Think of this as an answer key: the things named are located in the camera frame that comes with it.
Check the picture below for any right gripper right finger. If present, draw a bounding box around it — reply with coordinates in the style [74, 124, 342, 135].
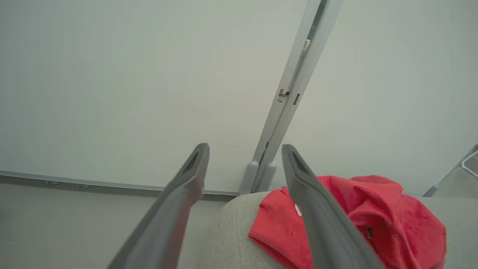
[281, 144, 386, 269]

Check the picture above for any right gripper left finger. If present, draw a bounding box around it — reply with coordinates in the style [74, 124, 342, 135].
[107, 143, 210, 269]

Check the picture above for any red shirt with white sleeves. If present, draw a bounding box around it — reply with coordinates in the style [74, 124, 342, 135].
[248, 175, 447, 269]

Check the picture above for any grey fabric sofa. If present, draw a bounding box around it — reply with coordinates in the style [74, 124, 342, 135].
[215, 191, 478, 269]

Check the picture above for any grey wall baseboard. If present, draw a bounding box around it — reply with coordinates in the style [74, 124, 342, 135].
[0, 170, 239, 198]

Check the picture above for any grey slanted partition post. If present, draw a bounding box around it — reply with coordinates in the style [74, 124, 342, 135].
[424, 144, 478, 198]

